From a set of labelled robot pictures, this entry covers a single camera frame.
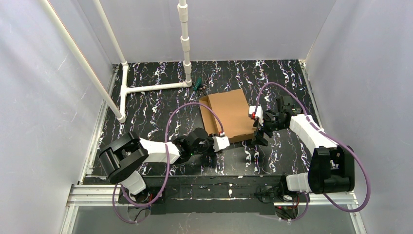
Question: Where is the brown cardboard box sheet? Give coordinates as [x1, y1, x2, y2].
[199, 89, 255, 143]

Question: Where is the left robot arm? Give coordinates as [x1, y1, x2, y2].
[98, 128, 222, 195]

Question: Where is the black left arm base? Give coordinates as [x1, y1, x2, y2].
[117, 187, 161, 204]

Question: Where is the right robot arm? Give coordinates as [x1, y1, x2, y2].
[248, 96, 355, 194]

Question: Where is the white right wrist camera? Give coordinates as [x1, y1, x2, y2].
[248, 105, 263, 125]

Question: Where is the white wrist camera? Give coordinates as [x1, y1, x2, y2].
[210, 132, 230, 152]
[248, 105, 263, 125]

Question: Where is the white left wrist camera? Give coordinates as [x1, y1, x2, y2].
[210, 132, 230, 152]

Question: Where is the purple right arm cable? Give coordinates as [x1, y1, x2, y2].
[255, 82, 372, 223]

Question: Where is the green handled screwdriver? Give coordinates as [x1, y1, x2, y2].
[189, 78, 204, 100]

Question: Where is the white pvc pipe frame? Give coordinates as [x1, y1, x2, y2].
[38, 0, 193, 124]

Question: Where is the aluminium rail frame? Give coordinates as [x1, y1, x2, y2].
[60, 59, 367, 234]

